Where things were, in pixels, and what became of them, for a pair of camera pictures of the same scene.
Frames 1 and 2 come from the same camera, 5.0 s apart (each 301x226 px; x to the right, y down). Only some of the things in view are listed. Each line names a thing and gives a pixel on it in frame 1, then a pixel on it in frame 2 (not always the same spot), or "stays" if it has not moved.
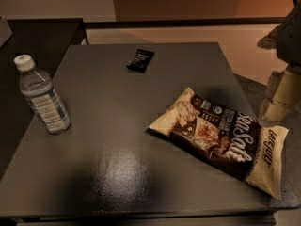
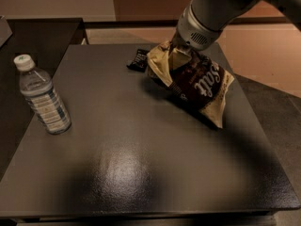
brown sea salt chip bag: [229, 138] -> [192, 79]
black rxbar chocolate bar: [140, 60] stays
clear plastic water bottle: [39, 89] stays
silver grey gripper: [290, 39] -> [190, 32]
